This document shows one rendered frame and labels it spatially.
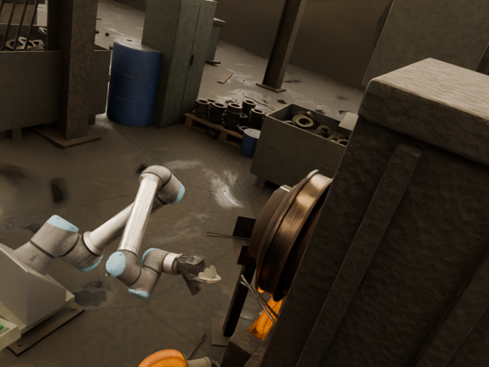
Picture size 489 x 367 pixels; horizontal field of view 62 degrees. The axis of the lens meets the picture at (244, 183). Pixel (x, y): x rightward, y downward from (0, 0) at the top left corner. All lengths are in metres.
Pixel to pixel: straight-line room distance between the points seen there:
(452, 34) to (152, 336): 3.14
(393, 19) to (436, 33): 0.36
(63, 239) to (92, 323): 0.52
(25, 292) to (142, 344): 0.67
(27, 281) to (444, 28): 3.39
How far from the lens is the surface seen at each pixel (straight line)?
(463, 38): 3.84
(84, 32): 4.10
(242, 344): 1.44
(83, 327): 2.47
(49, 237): 2.25
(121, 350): 2.38
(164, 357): 1.37
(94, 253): 2.30
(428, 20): 3.81
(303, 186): 1.28
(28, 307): 2.25
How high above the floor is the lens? 1.85
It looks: 26 degrees down
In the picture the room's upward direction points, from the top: 16 degrees clockwise
